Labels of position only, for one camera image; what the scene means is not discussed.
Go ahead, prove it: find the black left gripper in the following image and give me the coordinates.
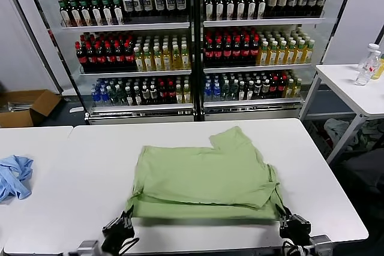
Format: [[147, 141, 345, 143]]
[[101, 204, 136, 253]]

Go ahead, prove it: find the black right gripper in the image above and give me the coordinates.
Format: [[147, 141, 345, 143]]
[[275, 204, 311, 245]]

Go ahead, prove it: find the light green t-shirt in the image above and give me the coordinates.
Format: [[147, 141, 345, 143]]
[[125, 126, 284, 220]]

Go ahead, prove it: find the dark mesh storage basket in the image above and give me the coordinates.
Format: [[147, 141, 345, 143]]
[[307, 119, 334, 156]]

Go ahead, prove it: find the dark grey bulky object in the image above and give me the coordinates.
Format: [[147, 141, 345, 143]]
[[340, 147, 384, 209]]

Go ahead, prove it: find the grey white cloth heap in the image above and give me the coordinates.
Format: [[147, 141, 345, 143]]
[[323, 118, 359, 152]]

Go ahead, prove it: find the grey green cloth heap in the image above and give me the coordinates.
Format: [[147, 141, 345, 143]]
[[358, 121, 384, 152]]

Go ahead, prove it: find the light blue crumpled cloth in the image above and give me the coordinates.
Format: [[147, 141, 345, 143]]
[[0, 154, 34, 203]]

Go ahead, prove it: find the red cap cola bottle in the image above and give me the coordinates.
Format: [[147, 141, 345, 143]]
[[76, 41, 87, 71], [223, 38, 233, 67], [166, 81, 176, 105], [241, 37, 251, 66], [158, 81, 167, 105], [269, 76, 278, 100], [95, 41, 106, 70], [277, 76, 286, 100], [250, 37, 260, 65], [232, 38, 242, 66], [86, 41, 97, 71], [214, 38, 224, 67], [124, 40, 135, 70], [115, 40, 125, 70], [105, 41, 116, 70], [205, 38, 215, 67]]

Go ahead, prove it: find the white side table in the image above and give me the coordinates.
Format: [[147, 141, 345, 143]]
[[298, 63, 384, 165]]

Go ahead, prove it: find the open cardboard box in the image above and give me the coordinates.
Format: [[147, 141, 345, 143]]
[[0, 89, 64, 128]]

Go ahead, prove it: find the metal rods bundle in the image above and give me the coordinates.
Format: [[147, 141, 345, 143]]
[[7, 100, 32, 112]]

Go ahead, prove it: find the yellow juice bottle green label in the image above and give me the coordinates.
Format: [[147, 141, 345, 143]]
[[134, 46, 145, 72], [162, 45, 172, 71], [171, 44, 182, 70], [268, 41, 278, 65], [286, 40, 296, 65], [295, 39, 304, 65], [259, 41, 269, 66], [143, 46, 154, 71], [277, 40, 287, 65], [181, 44, 191, 70], [152, 45, 163, 71], [303, 38, 314, 64]]

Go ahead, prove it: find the clear bottle red label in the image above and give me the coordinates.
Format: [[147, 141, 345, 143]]
[[355, 51, 379, 86]]

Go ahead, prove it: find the yellow drink bottle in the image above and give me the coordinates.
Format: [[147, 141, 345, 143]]
[[371, 54, 384, 80]]

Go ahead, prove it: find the clear bottle white cap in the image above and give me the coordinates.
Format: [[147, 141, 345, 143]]
[[358, 43, 380, 70]]

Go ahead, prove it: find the white drinks display cabinet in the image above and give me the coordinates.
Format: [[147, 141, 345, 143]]
[[22, 0, 197, 125], [193, 0, 359, 122]]

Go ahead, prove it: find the green cap dark tea bottle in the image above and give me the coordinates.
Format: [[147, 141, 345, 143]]
[[225, 0, 236, 20], [69, 0, 80, 26], [90, 0, 102, 26], [246, 0, 257, 20], [79, 0, 91, 26], [205, 0, 216, 20], [256, 0, 268, 19], [101, 0, 113, 25], [112, 0, 124, 25], [215, 0, 226, 20], [59, 0, 70, 27], [235, 0, 247, 20]]

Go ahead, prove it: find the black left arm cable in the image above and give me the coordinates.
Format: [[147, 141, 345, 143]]
[[118, 236, 140, 255]]

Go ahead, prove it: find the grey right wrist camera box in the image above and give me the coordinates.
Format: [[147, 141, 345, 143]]
[[310, 234, 332, 254]]

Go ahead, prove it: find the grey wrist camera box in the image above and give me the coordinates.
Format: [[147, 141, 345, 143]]
[[77, 239, 100, 256], [310, 234, 332, 254]]

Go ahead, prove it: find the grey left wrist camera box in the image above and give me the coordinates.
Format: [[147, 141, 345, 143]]
[[77, 239, 100, 256]]

